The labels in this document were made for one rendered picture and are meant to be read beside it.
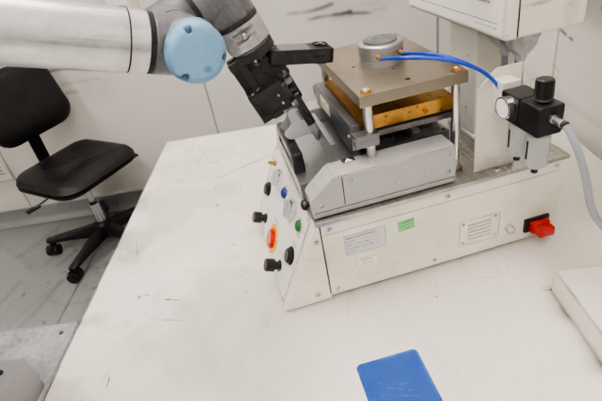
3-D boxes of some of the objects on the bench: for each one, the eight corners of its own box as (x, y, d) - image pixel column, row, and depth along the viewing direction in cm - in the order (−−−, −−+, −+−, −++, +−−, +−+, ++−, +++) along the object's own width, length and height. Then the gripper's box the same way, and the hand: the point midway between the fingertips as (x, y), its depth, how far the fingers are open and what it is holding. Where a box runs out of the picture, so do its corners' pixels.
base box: (460, 157, 116) (462, 94, 107) (566, 245, 84) (581, 166, 75) (258, 210, 110) (243, 149, 101) (290, 328, 78) (271, 253, 69)
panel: (259, 214, 108) (278, 144, 100) (283, 303, 83) (311, 219, 75) (251, 213, 107) (269, 142, 100) (272, 303, 82) (299, 218, 74)
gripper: (223, 55, 78) (284, 147, 89) (227, 71, 70) (294, 167, 82) (265, 29, 77) (322, 123, 89) (274, 40, 70) (334, 142, 81)
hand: (318, 132), depth 84 cm, fingers closed, pressing on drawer
